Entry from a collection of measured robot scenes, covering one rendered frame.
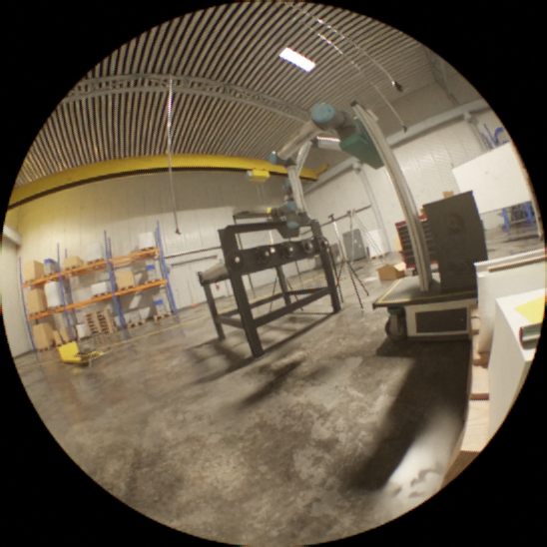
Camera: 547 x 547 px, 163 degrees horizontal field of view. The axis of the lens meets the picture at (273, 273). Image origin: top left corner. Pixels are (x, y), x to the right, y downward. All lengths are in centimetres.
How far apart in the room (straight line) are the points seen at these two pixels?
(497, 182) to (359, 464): 510
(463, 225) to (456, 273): 27
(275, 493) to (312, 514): 15
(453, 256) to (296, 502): 129
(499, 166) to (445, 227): 412
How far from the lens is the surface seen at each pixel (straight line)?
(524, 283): 70
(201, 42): 813
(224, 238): 164
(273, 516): 75
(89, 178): 884
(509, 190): 514
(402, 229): 338
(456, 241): 121
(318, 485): 77
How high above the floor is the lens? 70
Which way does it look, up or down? 1 degrees down
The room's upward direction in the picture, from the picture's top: 15 degrees counter-clockwise
